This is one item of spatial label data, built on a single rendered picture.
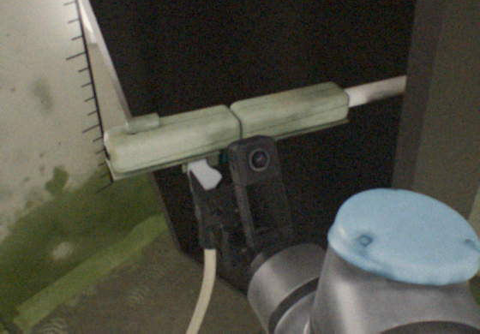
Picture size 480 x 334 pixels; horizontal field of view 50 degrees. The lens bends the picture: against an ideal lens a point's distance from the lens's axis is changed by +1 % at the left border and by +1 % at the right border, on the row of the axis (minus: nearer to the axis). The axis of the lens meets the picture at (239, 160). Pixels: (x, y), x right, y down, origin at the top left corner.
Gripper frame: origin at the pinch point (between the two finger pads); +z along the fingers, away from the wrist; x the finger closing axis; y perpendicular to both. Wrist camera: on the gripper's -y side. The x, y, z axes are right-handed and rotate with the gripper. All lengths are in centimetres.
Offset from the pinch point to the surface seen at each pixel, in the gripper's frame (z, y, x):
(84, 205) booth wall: 89, 83, -10
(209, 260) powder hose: -2.1, 18.9, -1.1
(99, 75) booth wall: 96, 40, 3
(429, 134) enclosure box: -15.1, -5.8, 20.2
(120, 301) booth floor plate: 67, 110, -8
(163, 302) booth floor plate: 60, 110, 5
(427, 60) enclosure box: -16.0, -16.1, 16.0
